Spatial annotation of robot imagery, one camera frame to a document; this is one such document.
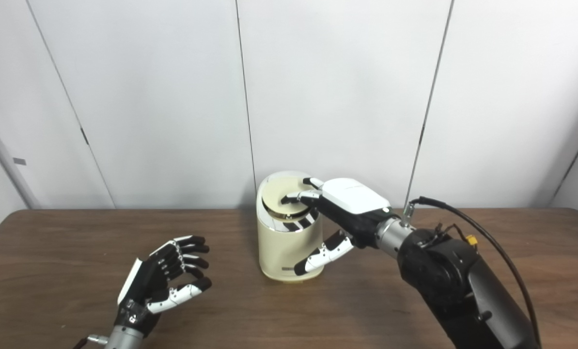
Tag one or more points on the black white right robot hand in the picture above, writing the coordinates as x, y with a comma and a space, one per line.
354, 203

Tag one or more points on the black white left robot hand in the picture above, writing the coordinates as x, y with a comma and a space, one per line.
148, 283

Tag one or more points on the round cream bin lid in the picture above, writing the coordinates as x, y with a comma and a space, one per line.
276, 191

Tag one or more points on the cream-colored bin body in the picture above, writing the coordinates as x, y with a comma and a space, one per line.
281, 249

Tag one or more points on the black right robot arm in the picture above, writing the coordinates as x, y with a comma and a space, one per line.
453, 281

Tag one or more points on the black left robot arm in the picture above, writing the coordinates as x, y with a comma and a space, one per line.
124, 339

